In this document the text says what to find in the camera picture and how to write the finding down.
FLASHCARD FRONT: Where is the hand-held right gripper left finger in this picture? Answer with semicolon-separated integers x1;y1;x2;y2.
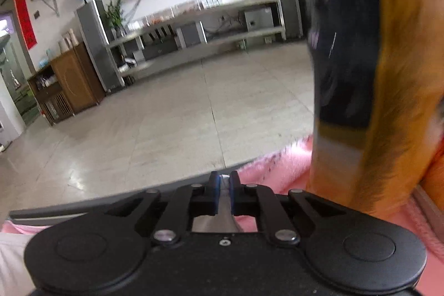
104;170;221;246

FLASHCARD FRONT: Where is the grey TV bench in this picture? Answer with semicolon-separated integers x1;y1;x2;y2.
104;0;288;78

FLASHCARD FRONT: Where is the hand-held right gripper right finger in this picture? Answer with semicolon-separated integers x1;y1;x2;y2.
229;170;347;244

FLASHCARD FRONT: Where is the green potted plant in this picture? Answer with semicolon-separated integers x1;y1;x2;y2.
104;0;125;36

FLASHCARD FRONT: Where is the red banner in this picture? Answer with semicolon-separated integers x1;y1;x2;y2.
11;0;38;50

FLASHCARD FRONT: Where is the black receiver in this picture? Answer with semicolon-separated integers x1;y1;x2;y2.
142;37;179;61

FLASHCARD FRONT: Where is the pink printed blanket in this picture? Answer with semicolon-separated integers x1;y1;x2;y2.
0;135;444;296

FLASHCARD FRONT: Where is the orange juice bottle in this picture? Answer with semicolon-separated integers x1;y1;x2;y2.
296;0;444;224

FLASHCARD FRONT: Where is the silver speaker box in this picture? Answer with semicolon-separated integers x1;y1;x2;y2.
243;6;274;33
177;21;208;49

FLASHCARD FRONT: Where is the white jacket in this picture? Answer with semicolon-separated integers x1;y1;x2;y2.
0;174;245;296

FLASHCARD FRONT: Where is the brown wooden cabinet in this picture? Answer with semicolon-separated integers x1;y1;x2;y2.
27;41;106;127

